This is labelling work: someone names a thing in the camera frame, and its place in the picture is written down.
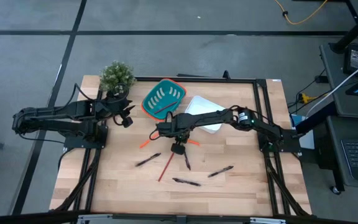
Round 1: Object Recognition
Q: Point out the white plastic bin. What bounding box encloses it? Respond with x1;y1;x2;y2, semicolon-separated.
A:
184;95;229;134

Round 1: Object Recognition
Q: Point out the green basket with orange rim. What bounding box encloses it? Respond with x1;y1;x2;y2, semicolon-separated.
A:
140;78;188;121

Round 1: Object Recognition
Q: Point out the white cable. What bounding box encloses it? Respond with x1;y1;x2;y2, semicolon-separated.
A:
305;54;358;119

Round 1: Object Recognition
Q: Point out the black power cable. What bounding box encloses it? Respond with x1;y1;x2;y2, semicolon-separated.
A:
287;68;328;108

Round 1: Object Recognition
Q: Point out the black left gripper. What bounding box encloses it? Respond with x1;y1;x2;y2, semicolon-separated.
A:
94;96;136;121

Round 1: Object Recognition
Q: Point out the black camera rig bar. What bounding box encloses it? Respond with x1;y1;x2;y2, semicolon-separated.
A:
0;211;358;224

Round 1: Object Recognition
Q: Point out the black power device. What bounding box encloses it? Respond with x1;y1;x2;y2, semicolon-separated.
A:
342;43;358;77

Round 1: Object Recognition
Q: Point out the yellow extension cable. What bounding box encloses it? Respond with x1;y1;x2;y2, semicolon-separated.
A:
273;0;329;26

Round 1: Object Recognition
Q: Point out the black side desk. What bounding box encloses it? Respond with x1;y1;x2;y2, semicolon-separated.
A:
295;42;358;195

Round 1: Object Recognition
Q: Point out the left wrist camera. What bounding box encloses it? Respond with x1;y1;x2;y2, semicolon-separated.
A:
121;116;134;129

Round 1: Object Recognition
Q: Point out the yellow power plug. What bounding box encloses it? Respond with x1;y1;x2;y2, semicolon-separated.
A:
298;92;313;105

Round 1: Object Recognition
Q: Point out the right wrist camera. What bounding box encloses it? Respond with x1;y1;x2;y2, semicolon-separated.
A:
170;142;186;156

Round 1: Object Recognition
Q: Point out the black aluminium table frame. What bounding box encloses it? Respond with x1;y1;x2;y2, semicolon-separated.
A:
50;70;313;218

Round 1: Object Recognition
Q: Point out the white and blue floor box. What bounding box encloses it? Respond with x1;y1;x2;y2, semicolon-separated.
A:
290;113;315;150

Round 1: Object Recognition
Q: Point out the red pencil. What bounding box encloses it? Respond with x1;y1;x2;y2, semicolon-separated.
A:
157;152;175;182
154;100;179;114

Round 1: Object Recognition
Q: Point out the green plant in black pot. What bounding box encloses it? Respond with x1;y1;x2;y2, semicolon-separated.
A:
99;60;137;94

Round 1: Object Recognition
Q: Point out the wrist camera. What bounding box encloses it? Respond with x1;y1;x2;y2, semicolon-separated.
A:
121;116;134;129
170;142;186;156

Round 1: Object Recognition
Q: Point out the black mounting plate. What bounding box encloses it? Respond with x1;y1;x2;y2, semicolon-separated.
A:
63;124;109;149
257;129;301;153

